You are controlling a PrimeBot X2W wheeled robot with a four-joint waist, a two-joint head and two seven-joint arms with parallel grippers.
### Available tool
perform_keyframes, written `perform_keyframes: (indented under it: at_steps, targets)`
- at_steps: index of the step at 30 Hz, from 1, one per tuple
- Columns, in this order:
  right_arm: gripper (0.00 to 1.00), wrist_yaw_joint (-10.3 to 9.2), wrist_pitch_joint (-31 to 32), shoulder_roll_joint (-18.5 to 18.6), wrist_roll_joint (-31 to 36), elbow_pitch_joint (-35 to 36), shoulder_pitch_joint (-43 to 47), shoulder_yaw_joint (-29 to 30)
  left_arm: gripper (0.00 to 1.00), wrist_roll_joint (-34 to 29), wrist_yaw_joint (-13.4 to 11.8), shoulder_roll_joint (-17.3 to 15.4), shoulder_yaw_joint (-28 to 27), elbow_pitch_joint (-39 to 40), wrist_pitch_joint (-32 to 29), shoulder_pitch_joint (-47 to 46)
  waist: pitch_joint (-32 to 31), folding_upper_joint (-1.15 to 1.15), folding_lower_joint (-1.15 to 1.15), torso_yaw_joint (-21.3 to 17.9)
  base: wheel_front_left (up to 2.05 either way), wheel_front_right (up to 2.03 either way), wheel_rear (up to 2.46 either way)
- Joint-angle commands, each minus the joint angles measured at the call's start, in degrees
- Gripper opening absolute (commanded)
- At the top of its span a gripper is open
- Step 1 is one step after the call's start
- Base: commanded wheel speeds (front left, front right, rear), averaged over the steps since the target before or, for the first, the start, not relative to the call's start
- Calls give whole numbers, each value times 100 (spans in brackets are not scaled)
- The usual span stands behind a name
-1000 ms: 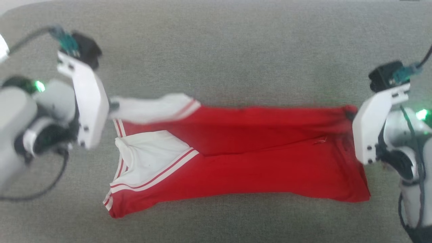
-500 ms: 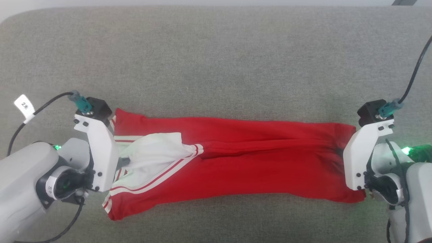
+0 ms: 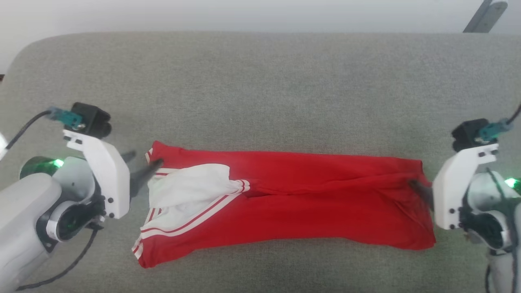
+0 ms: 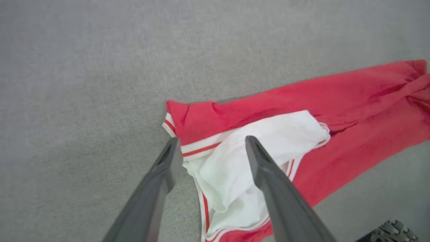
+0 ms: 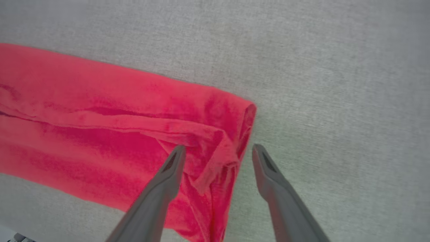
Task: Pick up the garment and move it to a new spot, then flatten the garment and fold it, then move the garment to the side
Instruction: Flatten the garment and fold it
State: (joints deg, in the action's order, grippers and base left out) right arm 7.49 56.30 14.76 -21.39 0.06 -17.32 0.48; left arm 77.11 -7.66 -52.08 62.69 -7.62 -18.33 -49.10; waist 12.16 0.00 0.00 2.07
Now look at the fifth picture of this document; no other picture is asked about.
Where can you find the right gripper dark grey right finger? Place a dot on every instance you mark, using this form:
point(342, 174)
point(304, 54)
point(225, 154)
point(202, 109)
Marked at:
point(285, 208)

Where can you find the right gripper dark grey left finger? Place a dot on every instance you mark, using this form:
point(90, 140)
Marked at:
point(154, 205)

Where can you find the red shirt with white sleeves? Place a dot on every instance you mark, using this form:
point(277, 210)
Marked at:
point(100, 134)

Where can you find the grey fabric sofa seat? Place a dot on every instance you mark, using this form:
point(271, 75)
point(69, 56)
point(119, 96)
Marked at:
point(336, 84)

